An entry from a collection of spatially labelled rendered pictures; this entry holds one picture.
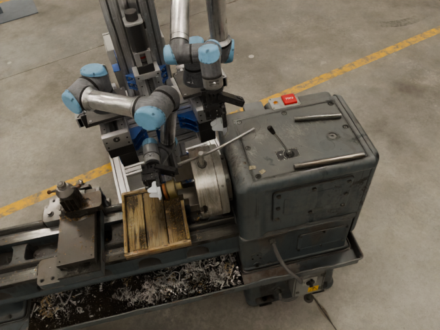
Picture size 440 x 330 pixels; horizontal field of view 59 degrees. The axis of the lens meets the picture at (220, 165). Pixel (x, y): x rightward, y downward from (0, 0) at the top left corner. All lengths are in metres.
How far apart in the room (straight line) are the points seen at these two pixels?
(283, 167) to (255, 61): 2.80
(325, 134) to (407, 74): 2.66
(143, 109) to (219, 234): 0.67
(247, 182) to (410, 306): 1.58
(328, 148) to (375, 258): 1.36
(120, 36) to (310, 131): 1.04
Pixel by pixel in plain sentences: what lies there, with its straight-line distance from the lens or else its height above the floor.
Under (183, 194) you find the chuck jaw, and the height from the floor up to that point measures 1.10.
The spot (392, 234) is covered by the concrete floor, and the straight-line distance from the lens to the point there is 2.98.
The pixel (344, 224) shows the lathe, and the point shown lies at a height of 0.79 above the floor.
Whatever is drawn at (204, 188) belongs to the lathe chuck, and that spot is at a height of 1.19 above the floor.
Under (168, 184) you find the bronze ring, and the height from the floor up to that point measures 1.12.
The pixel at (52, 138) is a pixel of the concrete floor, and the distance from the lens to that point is 3.91.
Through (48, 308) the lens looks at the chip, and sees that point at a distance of 2.27.
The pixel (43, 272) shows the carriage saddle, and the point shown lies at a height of 0.90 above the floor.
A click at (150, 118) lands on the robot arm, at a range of 1.63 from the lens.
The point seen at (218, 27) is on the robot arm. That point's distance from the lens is 1.90.
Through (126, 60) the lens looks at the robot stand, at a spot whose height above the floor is 1.30.
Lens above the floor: 2.45
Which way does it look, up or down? 50 degrees down
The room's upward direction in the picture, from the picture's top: 7 degrees counter-clockwise
